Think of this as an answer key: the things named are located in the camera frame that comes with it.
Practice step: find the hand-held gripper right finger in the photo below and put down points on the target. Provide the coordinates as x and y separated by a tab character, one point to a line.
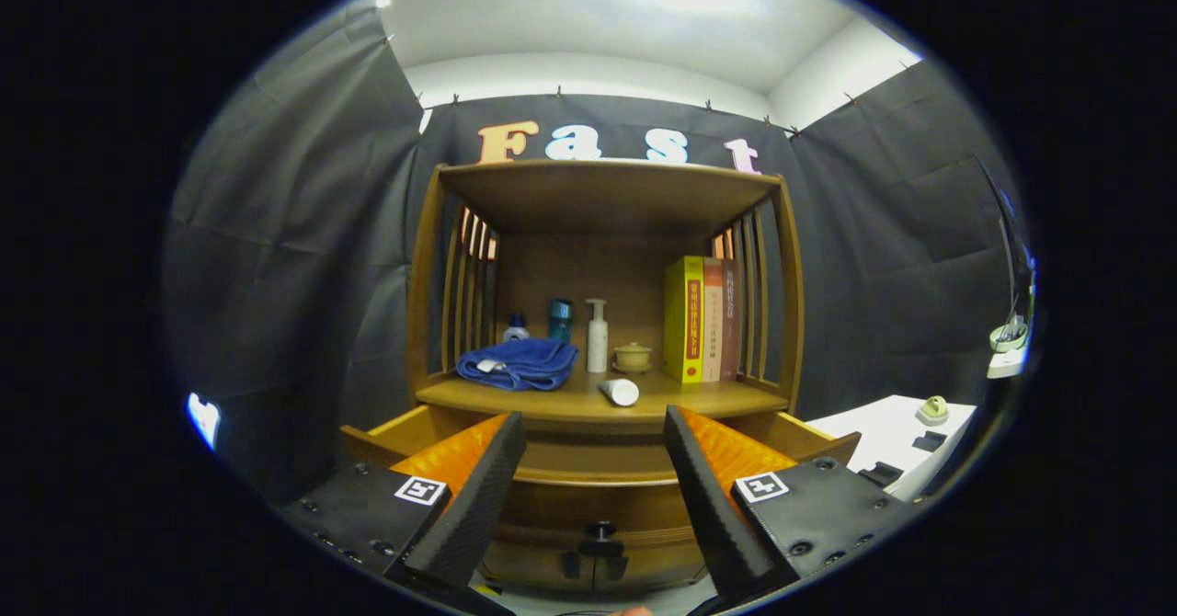
708	506

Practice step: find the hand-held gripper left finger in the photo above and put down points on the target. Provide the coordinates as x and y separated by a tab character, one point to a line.
478	506

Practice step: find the black drawer knob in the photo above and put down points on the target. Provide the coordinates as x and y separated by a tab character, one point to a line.
601	533

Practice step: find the wooden drawer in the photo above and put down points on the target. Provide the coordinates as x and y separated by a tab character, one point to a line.
598	501

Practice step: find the white and green tube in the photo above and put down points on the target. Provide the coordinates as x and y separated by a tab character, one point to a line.
621	392

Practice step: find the wooden cabinet door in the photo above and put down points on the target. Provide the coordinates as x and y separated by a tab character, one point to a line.
657	565
533	565

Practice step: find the wooden countertop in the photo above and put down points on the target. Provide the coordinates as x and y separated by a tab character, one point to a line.
570	403

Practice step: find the white side cabinet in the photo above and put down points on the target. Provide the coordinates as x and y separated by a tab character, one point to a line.
874	427

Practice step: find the wooden cabinet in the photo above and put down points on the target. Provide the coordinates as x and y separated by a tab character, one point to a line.
607	193

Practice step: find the blue towel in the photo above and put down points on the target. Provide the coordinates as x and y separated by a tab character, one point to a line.
519	363

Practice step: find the beige lidded tea cup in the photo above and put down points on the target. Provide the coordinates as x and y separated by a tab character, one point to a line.
633	357

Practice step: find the small black pad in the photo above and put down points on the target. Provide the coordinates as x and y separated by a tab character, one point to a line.
930	441
881	474

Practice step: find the small white blue-capped bottle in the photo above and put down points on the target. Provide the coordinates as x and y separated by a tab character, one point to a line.
516	331

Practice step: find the brown book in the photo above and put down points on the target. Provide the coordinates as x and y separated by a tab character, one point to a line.
731	322

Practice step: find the yellow book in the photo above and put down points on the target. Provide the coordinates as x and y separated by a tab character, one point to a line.
682	322

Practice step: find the white pump bottle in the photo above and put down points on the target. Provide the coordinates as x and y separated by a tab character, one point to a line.
598	345

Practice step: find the teal bottle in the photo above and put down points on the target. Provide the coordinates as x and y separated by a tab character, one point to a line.
560	320

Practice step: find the pale green tape dispenser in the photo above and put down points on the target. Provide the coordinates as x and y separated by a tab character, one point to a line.
932	411

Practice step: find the black backdrop cloth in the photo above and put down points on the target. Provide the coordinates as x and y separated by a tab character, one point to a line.
303	257

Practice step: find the white round table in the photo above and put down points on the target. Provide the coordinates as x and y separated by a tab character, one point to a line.
1007	365

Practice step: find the pale green bowl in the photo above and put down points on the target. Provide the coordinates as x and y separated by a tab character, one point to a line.
1008	337

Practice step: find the black monitor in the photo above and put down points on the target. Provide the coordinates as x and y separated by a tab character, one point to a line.
1011	230

